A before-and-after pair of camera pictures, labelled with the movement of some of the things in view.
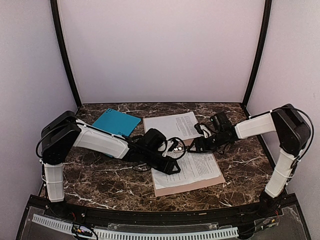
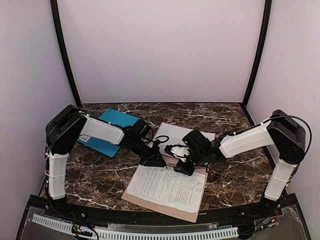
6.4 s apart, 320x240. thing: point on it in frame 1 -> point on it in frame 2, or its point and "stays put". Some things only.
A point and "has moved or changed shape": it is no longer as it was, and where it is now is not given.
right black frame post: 261,52 stays put
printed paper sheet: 177,126 has moved or changed shape
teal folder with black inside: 117,122 stays put
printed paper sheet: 193,167 has moved or changed shape
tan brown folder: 177,188 -> 189,216
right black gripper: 204,142 -> 186,164
